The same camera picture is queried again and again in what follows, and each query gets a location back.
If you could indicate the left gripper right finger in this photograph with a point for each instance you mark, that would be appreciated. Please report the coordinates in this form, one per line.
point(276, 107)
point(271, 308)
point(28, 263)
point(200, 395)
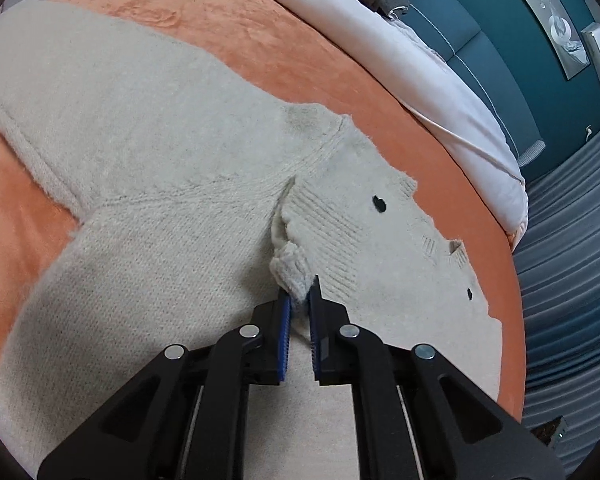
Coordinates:
point(416, 415)

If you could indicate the light grey knitted sweater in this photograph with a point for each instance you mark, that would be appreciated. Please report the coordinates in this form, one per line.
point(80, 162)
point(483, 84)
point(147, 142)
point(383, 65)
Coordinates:
point(199, 196)

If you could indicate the teal upholstered headboard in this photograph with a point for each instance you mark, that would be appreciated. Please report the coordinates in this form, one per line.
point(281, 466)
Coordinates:
point(448, 28)

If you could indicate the white pink bed sheet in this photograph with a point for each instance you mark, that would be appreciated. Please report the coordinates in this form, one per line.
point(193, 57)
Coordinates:
point(428, 87)

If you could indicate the silver framed wall art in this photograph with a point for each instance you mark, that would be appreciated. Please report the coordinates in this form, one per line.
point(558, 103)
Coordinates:
point(562, 34)

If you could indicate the orange plush bed blanket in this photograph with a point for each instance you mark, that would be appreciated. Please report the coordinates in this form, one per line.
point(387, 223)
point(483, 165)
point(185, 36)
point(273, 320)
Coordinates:
point(272, 48)

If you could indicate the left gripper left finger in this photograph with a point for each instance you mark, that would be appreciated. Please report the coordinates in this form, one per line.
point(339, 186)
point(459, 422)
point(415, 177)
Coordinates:
point(183, 415)

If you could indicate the blue grey pleated curtain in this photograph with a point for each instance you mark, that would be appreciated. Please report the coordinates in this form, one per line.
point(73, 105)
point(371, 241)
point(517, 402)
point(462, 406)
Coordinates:
point(558, 269)

